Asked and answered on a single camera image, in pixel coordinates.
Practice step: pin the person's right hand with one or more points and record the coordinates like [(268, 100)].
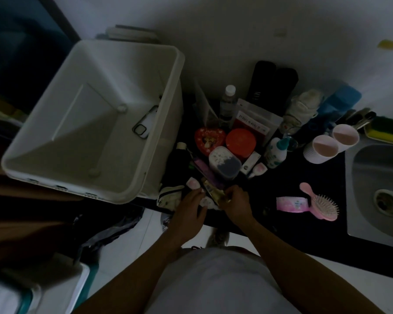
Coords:
[(240, 209)]

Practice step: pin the yellow green sponge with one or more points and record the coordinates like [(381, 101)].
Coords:
[(386, 129)]

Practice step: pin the person's right shoe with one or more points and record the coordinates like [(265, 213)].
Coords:
[(219, 238)]

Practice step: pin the blue plastic bottle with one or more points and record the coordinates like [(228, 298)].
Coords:
[(340, 98)]

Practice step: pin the purple packet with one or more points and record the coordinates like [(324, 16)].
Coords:
[(203, 168)]

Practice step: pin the clear bottle white cap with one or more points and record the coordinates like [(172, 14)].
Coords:
[(228, 104)]

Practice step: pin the white plastic storage bin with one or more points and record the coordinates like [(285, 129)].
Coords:
[(85, 127)]

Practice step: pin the cream umbrella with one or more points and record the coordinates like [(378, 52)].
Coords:
[(168, 197)]

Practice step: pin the person's grey shirt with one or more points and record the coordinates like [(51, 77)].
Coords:
[(222, 284)]

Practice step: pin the orange red round jar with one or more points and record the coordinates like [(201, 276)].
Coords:
[(240, 142)]

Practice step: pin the white cup pink inside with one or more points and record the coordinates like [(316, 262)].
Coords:
[(321, 148), (345, 135)]

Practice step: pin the pink white small bottle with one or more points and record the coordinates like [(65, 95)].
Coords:
[(258, 169), (193, 183)]

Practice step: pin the pink tissue pack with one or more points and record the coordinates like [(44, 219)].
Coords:
[(293, 205)]

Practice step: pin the zip pouch red label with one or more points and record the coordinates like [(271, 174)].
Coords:
[(255, 117)]

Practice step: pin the pink hairbrush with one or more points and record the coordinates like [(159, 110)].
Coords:
[(324, 206)]

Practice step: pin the red heart shaped tin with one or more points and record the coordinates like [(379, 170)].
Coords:
[(208, 140)]

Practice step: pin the person's left hand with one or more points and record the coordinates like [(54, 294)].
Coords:
[(190, 215)]

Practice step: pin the clear cotton swab box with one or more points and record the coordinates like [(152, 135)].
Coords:
[(224, 163)]

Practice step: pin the steel sink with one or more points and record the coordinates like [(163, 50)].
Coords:
[(380, 166)]

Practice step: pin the white lotion bottle teal cap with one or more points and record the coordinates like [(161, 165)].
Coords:
[(275, 155)]

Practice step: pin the person's right forearm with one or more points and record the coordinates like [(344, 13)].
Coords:
[(308, 274)]

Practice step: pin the black table countertop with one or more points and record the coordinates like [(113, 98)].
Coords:
[(314, 238)]

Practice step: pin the gold foil packet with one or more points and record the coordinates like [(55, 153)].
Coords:
[(216, 192)]

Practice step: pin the cream plush covered bottle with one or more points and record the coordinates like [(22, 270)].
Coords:
[(303, 107)]

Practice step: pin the phone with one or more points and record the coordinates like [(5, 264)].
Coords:
[(147, 122)]

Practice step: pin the person's left forearm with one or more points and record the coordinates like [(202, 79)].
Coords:
[(134, 281)]

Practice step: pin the small glass bowl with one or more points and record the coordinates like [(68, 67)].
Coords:
[(291, 144)]

